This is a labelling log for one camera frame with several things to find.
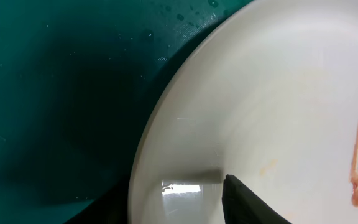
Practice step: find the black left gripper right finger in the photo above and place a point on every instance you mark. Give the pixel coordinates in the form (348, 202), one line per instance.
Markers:
(242, 206)

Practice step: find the teal plastic tray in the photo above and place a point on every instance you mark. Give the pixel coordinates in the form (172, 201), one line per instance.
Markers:
(78, 82)

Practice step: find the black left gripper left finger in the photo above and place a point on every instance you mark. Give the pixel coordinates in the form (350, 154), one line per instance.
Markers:
(110, 208)

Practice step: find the white plate with ketchup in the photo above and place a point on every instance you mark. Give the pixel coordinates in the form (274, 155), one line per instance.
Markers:
(271, 97)

